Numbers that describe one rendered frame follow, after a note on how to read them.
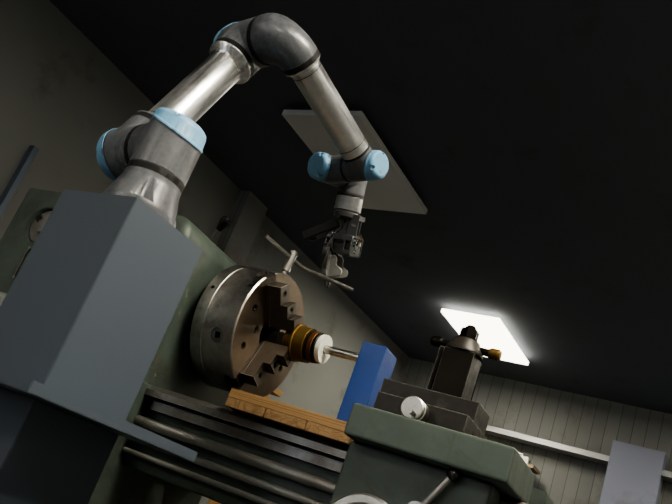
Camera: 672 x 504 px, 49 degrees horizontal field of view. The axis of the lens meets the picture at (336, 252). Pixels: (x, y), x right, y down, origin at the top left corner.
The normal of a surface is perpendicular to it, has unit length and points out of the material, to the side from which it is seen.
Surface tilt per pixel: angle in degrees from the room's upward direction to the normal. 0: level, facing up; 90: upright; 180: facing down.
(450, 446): 90
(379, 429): 90
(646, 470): 90
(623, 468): 90
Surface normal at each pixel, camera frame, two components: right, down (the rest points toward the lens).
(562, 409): -0.44, -0.46
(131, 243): 0.84, 0.11
